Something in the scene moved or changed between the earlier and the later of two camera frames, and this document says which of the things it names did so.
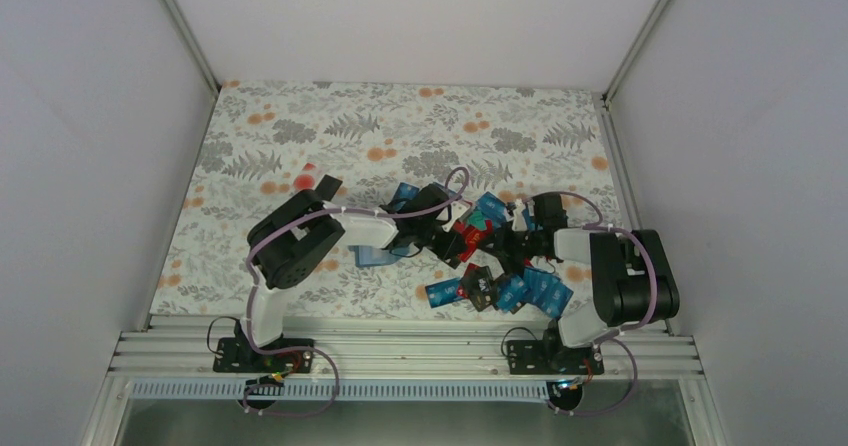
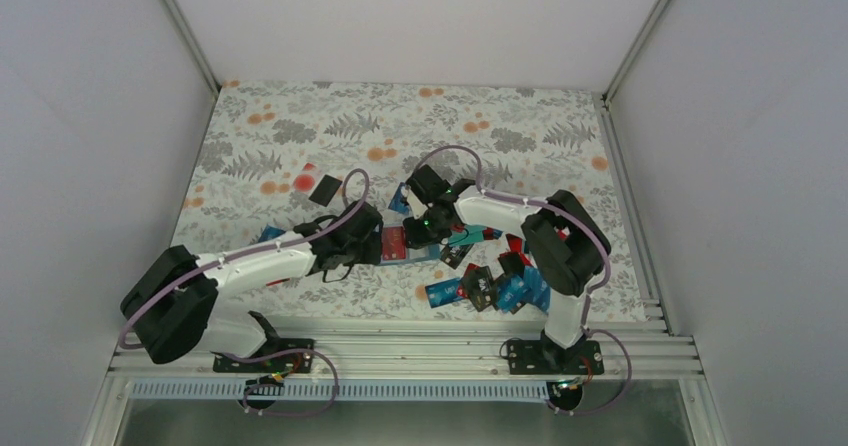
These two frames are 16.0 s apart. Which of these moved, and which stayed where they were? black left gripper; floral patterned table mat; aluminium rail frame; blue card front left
Moved: black left gripper
Stayed: aluminium rail frame; floral patterned table mat; blue card front left
